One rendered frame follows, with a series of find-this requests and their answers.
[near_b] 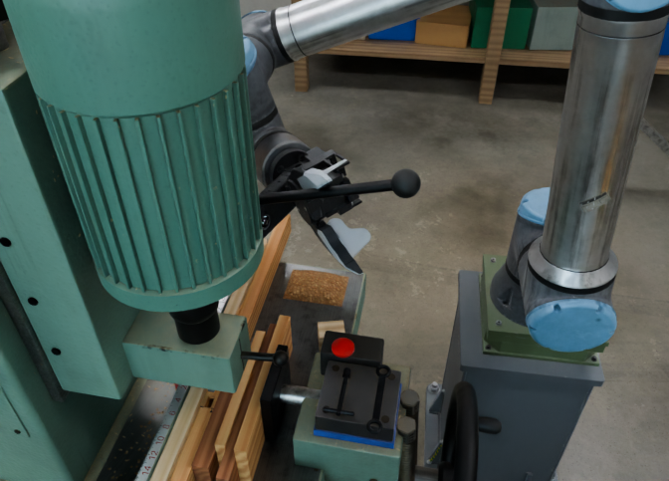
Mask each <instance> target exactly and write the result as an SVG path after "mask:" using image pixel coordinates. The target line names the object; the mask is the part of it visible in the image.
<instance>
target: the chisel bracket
mask: <svg viewBox="0 0 669 481"><path fill-rule="evenodd" d="M218 316H219V322H220V330H219V332H218V334H217V335H216V337H215V338H213V339H212V340H211V341H209V342H207V343H204V344H200V345H191V344H188V343H186V342H184V341H183V340H182V339H181V338H180V337H179V335H178V333H177V329H176V326H175V322H174V319H172V317H171V316H170V314H169V312H152V311H146V310H140V311H139V313H138V315H137V316H136V318H135V320H134V322H133V323H132V325H131V327H130V329H129V330H128V332H127V334H126V335H125V337H124V339H123V341H122V346H123V349H124V352H125V355H126V357H127V360H128V363H129V366H130V369H131V372H132V375H133V376H135V377H141V378H147V379H153V380H159V381H165V382H171V383H177V384H183V385H189V386H195V387H201V388H207V389H213V390H219V391H225V392H231V393H235V392H236V390H237V388H238V385H239V382H240V380H241V377H242V374H243V372H244V370H245V366H246V363H247V361H248V360H241V352H242V351H244V352H250V351H251V346H250V339H249V332H248V325H247V318H246V317H244V316H238V315H231V314H224V313H218Z"/></svg>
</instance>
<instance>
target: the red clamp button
mask: <svg viewBox="0 0 669 481"><path fill-rule="evenodd" d="M332 352H333V354H334V355H335V356H337V357H339V358H348V357H350V356H351V355H352V354H353V353H354V343H353V341H352V340H350V339H347V338H339V339H336V340H335V341H334V342H333V343H332Z"/></svg>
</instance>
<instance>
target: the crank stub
mask: <svg viewBox="0 0 669 481"><path fill-rule="evenodd" d="M501 429H502V422H500V421H499V420H498V419H497V418H492V417H482V416H479V432H483V433H487V434H495V435H496V434H498V433H500V432H501Z"/></svg>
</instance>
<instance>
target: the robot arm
mask: <svg viewBox="0 0 669 481"><path fill-rule="evenodd" d="M468 1H470V0H302V1H300V2H297V3H294V4H292V5H289V6H286V7H279V8H277V9H274V10H271V11H264V10H256V11H252V12H249V13H248V14H246V15H244V16H243V17H241V19H242V29H243V39H244V49H245V65H246V72H247V82H248V92H249V102H250V112H251V122H252V132H253V141H254V151H255V161H256V171H257V179H258V180H259V181H260V182H261V183H262V184H263V185H264V186H265V187H266V188H265V189H264V190H263V191H262V192H261V193H260V194H264V193H273V192H282V191H291V190H299V189H308V188H315V189H317V190H319V189H321V188H323V187H326V186H334V185H343V184H351V183H350V181H349V179H348V178H347V177H346V172H345V169H344V167H345V166H346V165H348V164H350V162H349V161H348V160H347V159H345V158H344V157H342V156H341V155H340V154H338V153H337V152H335V151H334V150H332V149H331V150H329V151H327V152H324V151H323V150H321V149H320V148H319V147H317V146H316V147H314V148H312V149H310V148H309V147H308V146H307V145H306V144H304V143H303V142H302V141H300V140H299V139H298V138H296V137H295V136H294V135H292V134H291V133H290V132H288V131H287V130H286V129H285V127H284V125H283V122H282V119H281V117H280V114H279V112H278V109H277V107H276V104H275V101H274V99H273V96H272V93H271V91H270V88H269V86H268V81H269V79H270V78H271V76H272V74H273V72H274V69H276V68H279V67H282V66H285V65H288V64H291V63H293V62H296V61H298V60H299V59H300V58H303V57H306V56H309V55H312V54H315V53H317V52H320V51H323V50H326V49H329V48H332V47H335V46H338V45H341V44H344V43H347V42H350V41H353V40H356V39H359V38H362V37H365V36H367V35H370V34H373V33H376V32H379V31H382V30H385V29H388V28H391V27H394V26H397V25H400V24H403V23H406V22H409V21H412V20H415V19H417V18H420V17H423V16H426V15H429V14H432V13H435V12H438V11H441V10H444V9H447V8H450V7H453V6H456V5H459V4H462V3H465V2H468ZM577 11H578V15H577V21H576V27H575V34H574V40H573V46H572V53H571V59H570V65H569V71H568V78H567V84H566V90H565V96H564V103H563V109H562V115H561V121H560V128H559V134H558V140H557V152H556V158H555V164H554V170H553V177H552V183H551V187H544V188H540V189H534V190H531V191H529V192H528V193H526V194H525V195H524V197H523V198H522V201H521V204H520V206H519V207H518V213H517V217H516V222H515V226H514V230H513V234H512V238H511V243H510V247H509V251H508V255H507V259H506V262H505V263H504V265H503V266H502V267H501V268H500V269H499V270H498V272H497V273H496V274H495V276H494V277H493V280H492V283H491V287H490V296H491V300H492V302H493V304H494V306H495V307H496V308H497V310H498V311H499V312H500V313H501V314H502V315H504V316H505V317H506V318H508V319H509V320H511V321H513V322H515V323H517V324H519V325H522V326H525V327H528V328H529V332H530V335H531V337H532V338H533V340H534V341H535V342H537V343H538V344H539V345H541V346H542V347H544V348H549V349H550V350H553V351H558V352H567V353H571V352H581V351H583V350H590V349H593V348H595V347H598V346H600V345H602V344H603V343H605V342H606V341H608V340H609V339H610V338H611V337H612V335H613V334H614V331H615V329H616V326H617V322H616V312H615V311H614V309H613V306H612V302H611V292H612V288H613V285H614V281H615V277H616V273H617V270H618V261H617V257H616V255H615V254H614V252H613V251H612V250H611V249H610V246H611V242H612V238H613V234H614V230H615V226H616V222H617V218H618V214H619V210H620V206H621V202H622V198H623V194H624V190H625V186H626V182H627V178H628V174H629V170H630V166H631V162H632V159H633V155H634V151H635V147H636V143H637V140H638V136H639V132H640V128H641V124H642V120H643V116H644V112H645V108H646V104H647V100H648V96H649V92H650V88H651V84H652V80H653V76H654V72H655V68H656V65H657V61H658V57H659V53H660V49H661V45H662V41H663V37H664V33H665V29H666V25H667V21H668V17H669V0H578V2H577ZM336 156H337V157H338V158H340V159H341V161H340V162H337V161H336V158H335V157H336ZM343 177H344V178H343ZM360 203H362V201H361V200H360V199H359V195H349V196H340V197H331V198H321V199H312V200H303V201H294V202H284V203H275V204H266V205H260V211H261V221H262V229H263V239H264V238H265V237H266V236H267V235H268V234H269V233H270V232H271V231H272V230H273V229H274V228H275V227H276V226H277V225H278V224H279V223H280V222H281V221H282V220H283V219H284V218H285V217H286V216H287V215H288V214H289V213H290V212H291V211H292V210H293V209H294V208H295V207H296V206H297V209H298V211H299V213H300V214H301V216H302V217H303V219H304V220H305V221H306V222H307V223H308V224H309V225H310V226H311V227H312V229H313V231H314V232H315V234H316V235H317V237H318V238H319V239H320V241H321V242H322V243H323V245H324V246H325V247H326V248H327V249H328V250H329V252H330V253H331V254H332V255H333V256H334V257H335V258H336V259H337V260H338V261H339V262H340V263H341V264H342V265H343V266H344V267H345V268H346V269H348V270H350V271H351V272H353V273H355V274H357V275H361V274H362V273H363V272H362V270H361V269H360V267H359V266H358V264H357V263H356V262H355V260H354V259H353V257H354V256H355V255H356V254H357V253H358V252H359V251H360V250H361V249H362V248H363V247H364V246H365V245H366V244H367V243H368V242H369V240H370V237H371V236H370V233H369V232H368V230H367V229H365V228H353V229H351V228H348V227H347V226H346V225H345V224H344V223H343V221H342V220H340V219H338V218H333V219H331V220H330V221H329V222H328V224H326V223H325V221H324V220H322V219H324V218H325V217H326V218H329V217H331V216H332V215H334V214H336V213H338V214H339V215H343V214H344V213H346V212H348V211H350V210H351V209H352V208H353V207H355V206H356V205H358V204H360Z"/></svg>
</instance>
